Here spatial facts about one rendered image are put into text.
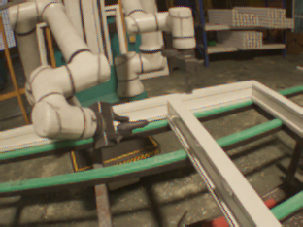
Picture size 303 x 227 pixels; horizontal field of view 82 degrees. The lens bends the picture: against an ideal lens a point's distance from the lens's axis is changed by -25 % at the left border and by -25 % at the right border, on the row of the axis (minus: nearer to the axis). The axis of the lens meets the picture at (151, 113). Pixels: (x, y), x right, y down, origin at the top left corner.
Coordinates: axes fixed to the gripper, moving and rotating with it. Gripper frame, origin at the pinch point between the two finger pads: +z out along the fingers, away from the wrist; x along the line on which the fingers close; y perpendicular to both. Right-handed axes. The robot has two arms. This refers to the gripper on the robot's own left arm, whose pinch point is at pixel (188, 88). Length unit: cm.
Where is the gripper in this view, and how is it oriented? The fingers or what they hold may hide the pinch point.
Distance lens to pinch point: 90.9
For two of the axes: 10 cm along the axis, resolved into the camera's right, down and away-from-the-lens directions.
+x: -2.1, -4.1, 8.9
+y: 9.7, -2.0, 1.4
